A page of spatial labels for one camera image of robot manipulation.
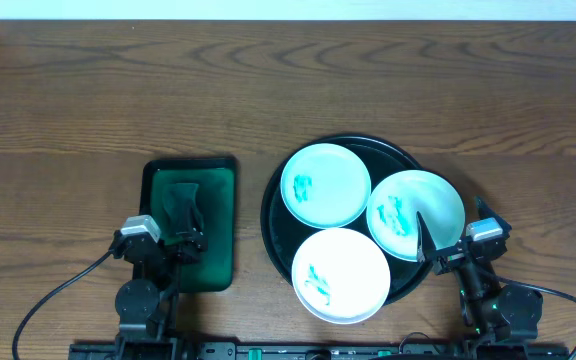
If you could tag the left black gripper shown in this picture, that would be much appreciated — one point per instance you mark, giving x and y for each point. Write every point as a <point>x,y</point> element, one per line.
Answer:
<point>177,243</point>

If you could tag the white plate front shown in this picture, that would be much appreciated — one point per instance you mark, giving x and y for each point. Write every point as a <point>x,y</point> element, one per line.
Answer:
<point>341,276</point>

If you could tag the dark green sponge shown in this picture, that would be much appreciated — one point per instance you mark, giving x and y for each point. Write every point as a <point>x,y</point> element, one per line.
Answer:
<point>185,220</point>

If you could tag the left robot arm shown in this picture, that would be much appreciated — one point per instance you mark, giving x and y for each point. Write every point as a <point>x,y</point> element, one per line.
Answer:
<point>147,304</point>

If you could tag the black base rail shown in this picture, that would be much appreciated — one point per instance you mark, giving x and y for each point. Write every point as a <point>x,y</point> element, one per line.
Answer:
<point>232,351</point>

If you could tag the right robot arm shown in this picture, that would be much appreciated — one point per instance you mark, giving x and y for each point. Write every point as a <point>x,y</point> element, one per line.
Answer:
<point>504,316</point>

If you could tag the rectangular green tray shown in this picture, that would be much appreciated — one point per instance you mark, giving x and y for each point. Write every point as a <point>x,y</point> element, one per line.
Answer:
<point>216,199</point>

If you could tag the light green plate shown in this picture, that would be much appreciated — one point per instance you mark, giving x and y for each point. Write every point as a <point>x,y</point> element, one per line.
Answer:
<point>325,185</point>
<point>394,203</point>

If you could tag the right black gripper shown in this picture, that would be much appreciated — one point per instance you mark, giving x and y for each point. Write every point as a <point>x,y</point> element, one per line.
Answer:
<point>450,257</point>

